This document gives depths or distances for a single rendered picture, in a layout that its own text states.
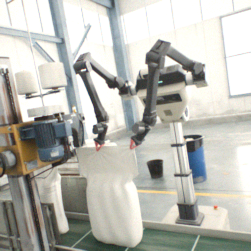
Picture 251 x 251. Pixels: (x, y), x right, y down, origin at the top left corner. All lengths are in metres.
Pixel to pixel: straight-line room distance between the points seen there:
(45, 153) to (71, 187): 1.03
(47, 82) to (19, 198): 0.76
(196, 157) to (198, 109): 6.02
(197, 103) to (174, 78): 7.89
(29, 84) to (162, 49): 0.96
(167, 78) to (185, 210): 1.11
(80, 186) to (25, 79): 1.13
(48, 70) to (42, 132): 0.39
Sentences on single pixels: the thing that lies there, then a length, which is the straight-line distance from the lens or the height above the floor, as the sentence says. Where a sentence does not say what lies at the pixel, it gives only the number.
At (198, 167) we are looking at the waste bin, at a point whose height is 0.22.
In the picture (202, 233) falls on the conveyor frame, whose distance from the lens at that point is 1.99.
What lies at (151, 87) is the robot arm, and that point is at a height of 1.42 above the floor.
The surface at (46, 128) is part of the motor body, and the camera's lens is 1.58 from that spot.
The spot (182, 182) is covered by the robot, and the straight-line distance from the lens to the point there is 2.22.
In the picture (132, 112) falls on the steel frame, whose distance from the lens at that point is 10.32.
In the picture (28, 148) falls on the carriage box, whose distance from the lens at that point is 1.72.
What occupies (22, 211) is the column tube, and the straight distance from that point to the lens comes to 1.82.
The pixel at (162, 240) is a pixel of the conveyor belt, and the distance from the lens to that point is 1.94.
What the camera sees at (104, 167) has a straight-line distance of 1.85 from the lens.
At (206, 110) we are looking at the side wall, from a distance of 9.70.
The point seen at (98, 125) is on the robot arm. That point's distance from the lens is 1.70.
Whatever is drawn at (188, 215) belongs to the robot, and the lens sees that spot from 2.32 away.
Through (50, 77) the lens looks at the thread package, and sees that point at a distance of 1.68.
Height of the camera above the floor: 1.38
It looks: 6 degrees down
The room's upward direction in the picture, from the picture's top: 10 degrees counter-clockwise
